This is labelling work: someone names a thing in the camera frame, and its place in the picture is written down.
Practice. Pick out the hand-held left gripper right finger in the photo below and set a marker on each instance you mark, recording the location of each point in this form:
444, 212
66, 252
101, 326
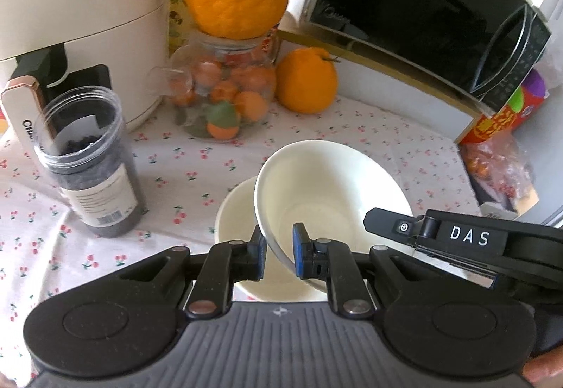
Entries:
300, 249

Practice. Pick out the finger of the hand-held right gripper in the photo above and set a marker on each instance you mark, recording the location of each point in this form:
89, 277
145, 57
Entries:
396, 227
457, 267

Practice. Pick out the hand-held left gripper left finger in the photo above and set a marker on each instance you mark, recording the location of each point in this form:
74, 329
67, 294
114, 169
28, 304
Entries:
263, 253

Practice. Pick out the cream bowl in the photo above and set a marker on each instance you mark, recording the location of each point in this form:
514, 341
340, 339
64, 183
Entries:
235, 212
316, 185

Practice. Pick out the dark cardboard box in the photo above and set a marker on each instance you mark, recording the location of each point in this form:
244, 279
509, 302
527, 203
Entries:
488, 194

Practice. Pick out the plastic bag of small oranges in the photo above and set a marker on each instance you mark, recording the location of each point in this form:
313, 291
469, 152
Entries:
488, 159

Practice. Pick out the grey appliance door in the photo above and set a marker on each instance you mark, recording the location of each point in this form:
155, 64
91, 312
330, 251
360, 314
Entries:
556, 212

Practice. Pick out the cherry print tablecloth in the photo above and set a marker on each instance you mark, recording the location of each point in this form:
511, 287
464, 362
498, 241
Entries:
176, 176

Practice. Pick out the red snack box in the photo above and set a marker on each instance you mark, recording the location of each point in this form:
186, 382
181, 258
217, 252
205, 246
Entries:
497, 124

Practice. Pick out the pile of small mandarins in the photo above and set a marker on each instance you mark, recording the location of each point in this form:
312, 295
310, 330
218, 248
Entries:
253, 106

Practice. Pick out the clear plastic jar dark contents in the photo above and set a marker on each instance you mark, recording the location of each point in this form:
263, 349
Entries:
101, 194

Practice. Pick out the yellow patterned box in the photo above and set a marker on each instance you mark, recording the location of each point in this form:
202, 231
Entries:
178, 22

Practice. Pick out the white air fryer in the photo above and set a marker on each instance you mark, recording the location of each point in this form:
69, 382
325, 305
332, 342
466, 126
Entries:
88, 18

